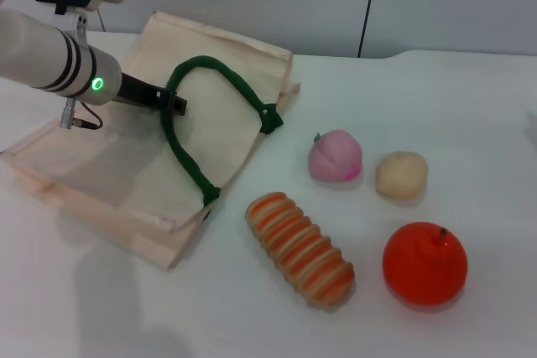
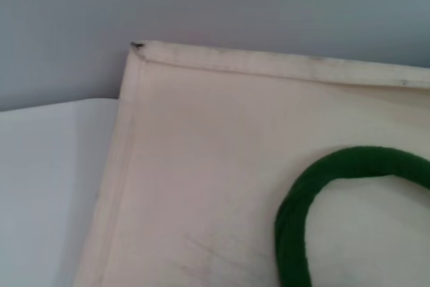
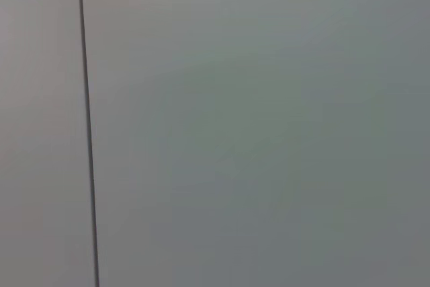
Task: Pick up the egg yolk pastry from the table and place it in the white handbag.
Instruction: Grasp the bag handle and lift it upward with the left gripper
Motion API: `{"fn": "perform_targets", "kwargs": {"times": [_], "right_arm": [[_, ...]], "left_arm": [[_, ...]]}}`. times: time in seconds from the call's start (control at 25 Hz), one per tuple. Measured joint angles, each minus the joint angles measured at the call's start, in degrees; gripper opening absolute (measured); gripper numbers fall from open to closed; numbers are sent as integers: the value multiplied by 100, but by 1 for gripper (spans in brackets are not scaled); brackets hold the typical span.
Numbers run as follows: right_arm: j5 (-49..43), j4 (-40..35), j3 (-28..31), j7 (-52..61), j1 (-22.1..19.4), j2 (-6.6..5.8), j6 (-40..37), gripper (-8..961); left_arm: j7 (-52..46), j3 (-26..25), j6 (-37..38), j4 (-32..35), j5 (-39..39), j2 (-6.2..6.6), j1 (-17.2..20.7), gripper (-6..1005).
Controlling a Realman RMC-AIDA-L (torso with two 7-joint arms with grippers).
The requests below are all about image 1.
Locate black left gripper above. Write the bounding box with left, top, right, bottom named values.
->
left=112, top=72, right=189, bottom=117

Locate cream handbag with green handles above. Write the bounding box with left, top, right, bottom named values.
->
left=0, top=9, right=302, bottom=271

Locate beige egg yolk pastry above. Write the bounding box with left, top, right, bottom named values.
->
left=374, top=150, right=430, bottom=200

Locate pink toy peach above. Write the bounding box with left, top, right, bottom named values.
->
left=308, top=130, right=364, bottom=184

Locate orange striped bread roll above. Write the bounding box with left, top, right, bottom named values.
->
left=245, top=192, right=357, bottom=309

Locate orange toy fruit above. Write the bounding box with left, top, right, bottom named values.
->
left=381, top=221, right=469, bottom=309

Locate arm cable with silver connector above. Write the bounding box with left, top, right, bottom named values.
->
left=60, top=96, right=104, bottom=131

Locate black vertical wall strip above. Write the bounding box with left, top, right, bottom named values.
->
left=357, top=0, right=383, bottom=59

